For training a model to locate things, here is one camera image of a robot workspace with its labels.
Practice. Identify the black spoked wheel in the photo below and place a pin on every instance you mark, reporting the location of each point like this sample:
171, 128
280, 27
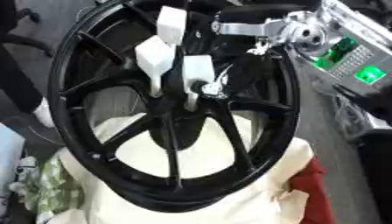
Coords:
76, 122

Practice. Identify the person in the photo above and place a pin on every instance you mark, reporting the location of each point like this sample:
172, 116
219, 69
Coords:
18, 84

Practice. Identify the black cabinet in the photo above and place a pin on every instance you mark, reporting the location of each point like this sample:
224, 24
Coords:
376, 180

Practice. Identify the white pin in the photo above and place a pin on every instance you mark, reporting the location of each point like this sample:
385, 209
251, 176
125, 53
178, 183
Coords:
154, 58
171, 22

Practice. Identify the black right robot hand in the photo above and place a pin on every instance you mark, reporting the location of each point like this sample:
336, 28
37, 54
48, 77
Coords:
245, 61

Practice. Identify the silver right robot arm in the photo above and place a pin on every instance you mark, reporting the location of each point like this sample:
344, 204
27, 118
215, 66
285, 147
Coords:
357, 55

